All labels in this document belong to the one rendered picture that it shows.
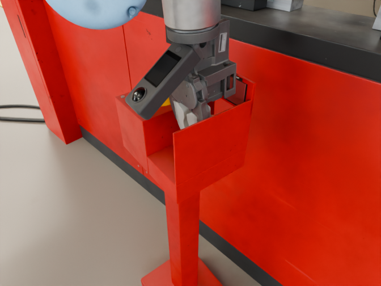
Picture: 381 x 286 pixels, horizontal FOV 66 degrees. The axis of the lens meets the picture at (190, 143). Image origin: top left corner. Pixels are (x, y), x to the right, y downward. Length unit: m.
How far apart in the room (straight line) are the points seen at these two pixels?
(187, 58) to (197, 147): 0.14
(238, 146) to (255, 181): 0.32
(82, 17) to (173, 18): 0.19
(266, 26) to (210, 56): 0.23
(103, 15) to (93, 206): 1.26
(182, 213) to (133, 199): 0.76
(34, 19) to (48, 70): 0.23
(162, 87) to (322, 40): 0.32
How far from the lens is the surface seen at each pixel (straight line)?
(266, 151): 0.76
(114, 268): 1.23
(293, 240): 0.90
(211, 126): 0.45
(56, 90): 1.67
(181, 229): 0.72
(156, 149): 0.54
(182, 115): 0.48
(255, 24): 0.66
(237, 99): 0.51
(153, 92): 0.39
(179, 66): 0.40
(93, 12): 0.21
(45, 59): 1.60
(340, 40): 0.61
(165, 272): 1.06
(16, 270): 1.36
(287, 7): 0.76
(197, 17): 0.38
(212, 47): 0.44
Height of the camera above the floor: 1.05
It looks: 38 degrees down
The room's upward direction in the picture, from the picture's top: straight up
